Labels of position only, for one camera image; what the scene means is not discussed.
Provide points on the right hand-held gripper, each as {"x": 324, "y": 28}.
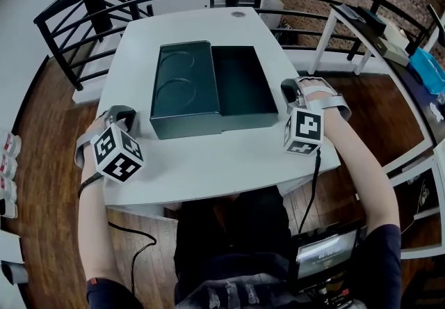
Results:
{"x": 307, "y": 126}

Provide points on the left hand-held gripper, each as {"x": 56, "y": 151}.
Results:
{"x": 118, "y": 158}

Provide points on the dark green box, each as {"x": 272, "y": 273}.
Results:
{"x": 243, "y": 92}

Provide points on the dark green box lid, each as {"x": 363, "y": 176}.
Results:
{"x": 187, "y": 92}

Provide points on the person's right forearm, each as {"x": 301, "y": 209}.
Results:
{"x": 361, "y": 179}

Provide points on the person's left forearm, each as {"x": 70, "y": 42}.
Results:
{"x": 92, "y": 224}

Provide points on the dark oblong box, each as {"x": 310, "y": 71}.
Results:
{"x": 374, "y": 21}

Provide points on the beige cardboard box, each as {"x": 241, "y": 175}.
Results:
{"x": 393, "y": 51}

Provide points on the person's left hand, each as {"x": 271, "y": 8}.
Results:
{"x": 101, "y": 122}

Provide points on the person's right hand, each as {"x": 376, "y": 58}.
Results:
{"x": 318, "y": 95}

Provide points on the white low cabinet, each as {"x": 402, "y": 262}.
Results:
{"x": 271, "y": 10}

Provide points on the flat black case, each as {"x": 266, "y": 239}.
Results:
{"x": 351, "y": 12}

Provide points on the person's black top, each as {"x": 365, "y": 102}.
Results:
{"x": 229, "y": 231}

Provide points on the small black monitor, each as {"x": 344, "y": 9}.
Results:
{"x": 327, "y": 255}

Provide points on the white furniture corner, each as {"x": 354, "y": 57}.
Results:
{"x": 10, "y": 259}

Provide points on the person's patterned trousers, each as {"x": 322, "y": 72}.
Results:
{"x": 236, "y": 292}

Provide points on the white frame side table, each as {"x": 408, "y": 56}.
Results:
{"x": 333, "y": 39}

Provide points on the white frame shelf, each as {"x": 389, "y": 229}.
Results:
{"x": 420, "y": 203}

